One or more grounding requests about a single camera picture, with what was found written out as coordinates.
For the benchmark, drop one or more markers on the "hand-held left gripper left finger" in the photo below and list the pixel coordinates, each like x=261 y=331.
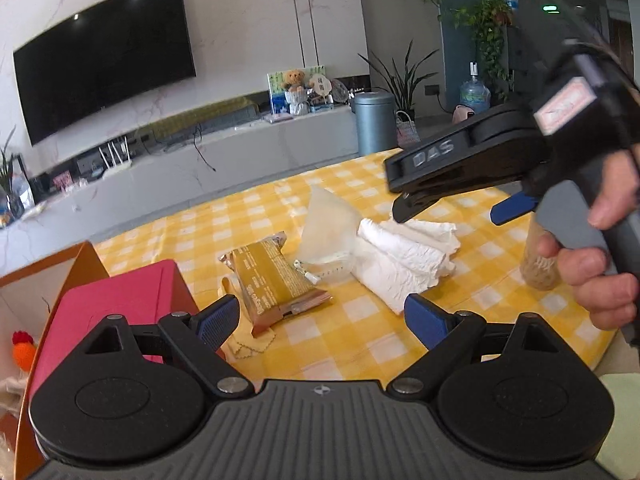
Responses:
x=220 y=319

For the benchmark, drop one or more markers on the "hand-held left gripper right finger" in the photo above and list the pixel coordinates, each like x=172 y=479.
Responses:
x=425 y=319

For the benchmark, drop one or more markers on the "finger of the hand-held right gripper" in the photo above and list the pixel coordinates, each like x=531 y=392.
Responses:
x=510 y=210
x=430 y=170

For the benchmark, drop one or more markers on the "white towel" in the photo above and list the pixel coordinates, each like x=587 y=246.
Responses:
x=400 y=265

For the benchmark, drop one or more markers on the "orange and white cardboard box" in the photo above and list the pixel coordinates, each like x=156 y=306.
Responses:
x=85 y=270

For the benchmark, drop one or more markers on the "cream soft cloth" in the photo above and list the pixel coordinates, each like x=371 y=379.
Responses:
x=10 y=391

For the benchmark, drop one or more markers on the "person's right hand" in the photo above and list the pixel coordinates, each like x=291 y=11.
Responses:
x=595 y=285

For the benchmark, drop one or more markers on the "pale yellow cleaning cloth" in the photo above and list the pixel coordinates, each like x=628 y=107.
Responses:
x=242 y=347

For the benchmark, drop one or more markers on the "woven checked bag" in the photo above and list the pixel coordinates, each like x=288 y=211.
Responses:
x=407 y=130

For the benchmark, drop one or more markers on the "gold snack packet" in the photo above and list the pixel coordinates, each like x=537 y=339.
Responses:
x=270 y=280

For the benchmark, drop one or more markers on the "grey trash can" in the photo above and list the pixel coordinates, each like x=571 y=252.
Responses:
x=374 y=125

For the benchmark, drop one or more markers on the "yellow checked tablecloth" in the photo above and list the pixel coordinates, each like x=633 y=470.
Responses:
x=350 y=355

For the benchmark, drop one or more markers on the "blue water jug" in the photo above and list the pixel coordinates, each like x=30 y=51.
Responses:
x=475 y=92

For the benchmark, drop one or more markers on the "snake plant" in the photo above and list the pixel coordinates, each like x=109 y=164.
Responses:
x=400 y=80

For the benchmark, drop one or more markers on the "red box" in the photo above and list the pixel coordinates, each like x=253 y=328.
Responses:
x=115 y=295

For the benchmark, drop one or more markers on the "translucent plastic bag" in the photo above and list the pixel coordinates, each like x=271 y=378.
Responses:
x=325 y=230

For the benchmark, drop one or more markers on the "round paper fan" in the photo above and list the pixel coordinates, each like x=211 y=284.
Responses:
x=320 y=85

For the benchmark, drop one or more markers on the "potted climbing plant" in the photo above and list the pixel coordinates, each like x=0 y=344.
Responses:
x=487 y=30

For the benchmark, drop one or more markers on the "brown teddy bear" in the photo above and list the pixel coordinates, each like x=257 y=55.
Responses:
x=296 y=85

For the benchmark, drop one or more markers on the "white marble tv cabinet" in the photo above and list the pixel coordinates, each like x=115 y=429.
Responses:
x=225 y=160

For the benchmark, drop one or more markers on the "white router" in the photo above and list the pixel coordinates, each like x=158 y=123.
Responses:
x=116 y=162

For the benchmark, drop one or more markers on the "yellow patterned cloth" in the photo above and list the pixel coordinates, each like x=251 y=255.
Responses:
x=210 y=117

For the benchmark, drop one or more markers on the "pink tissue box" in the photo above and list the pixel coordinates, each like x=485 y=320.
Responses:
x=62 y=181

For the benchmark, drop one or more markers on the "pale green cushion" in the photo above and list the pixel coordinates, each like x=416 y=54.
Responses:
x=622 y=425

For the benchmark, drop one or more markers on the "green plant in glass vase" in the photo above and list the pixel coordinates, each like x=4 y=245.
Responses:
x=7 y=185

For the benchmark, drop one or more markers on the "black wall television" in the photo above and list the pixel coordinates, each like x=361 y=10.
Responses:
x=100 y=55

